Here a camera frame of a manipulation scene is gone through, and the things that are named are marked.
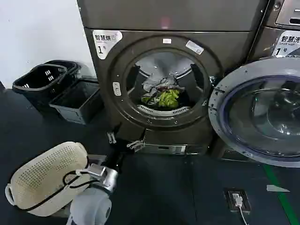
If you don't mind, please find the grey plastic crate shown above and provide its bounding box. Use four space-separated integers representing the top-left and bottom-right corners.
49 79 104 125

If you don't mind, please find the grey cloth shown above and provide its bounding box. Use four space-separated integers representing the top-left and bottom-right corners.
142 74 179 98

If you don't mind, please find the grey dryer with round opening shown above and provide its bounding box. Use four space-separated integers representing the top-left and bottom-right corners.
77 0 270 156

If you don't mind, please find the white power cable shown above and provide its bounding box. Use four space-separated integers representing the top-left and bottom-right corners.
237 204 253 225

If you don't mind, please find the white perforated laundry basket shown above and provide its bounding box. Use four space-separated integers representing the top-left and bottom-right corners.
5 141 91 218

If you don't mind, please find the green floor tape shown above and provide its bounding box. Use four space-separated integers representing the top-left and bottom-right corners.
263 163 296 225

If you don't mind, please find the black floor socket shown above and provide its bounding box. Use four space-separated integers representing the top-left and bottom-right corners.
223 187 252 211

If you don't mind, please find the grey washing machine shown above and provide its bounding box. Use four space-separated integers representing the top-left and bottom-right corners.
210 0 300 162

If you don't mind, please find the round glass dryer door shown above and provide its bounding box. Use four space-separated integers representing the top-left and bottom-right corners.
208 57 300 168

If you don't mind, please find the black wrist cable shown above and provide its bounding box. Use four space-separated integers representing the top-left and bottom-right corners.
25 171 94 211

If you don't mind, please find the black cloth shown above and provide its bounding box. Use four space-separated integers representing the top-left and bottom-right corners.
172 86 195 106

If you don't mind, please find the green cloth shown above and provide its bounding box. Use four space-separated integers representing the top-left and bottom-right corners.
141 90 181 109

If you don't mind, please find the white plug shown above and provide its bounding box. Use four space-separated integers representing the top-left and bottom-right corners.
231 191 244 207

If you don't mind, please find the white paper scrap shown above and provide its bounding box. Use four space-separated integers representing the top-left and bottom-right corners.
266 184 291 193

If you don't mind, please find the black plastic basket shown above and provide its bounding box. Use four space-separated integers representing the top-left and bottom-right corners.
12 64 71 111
44 60 82 81

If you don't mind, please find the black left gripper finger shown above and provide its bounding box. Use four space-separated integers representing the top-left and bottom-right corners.
106 124 121 145
126 130 147 152

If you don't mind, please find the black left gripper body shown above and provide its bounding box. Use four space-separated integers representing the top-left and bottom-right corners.
105 137 132 173

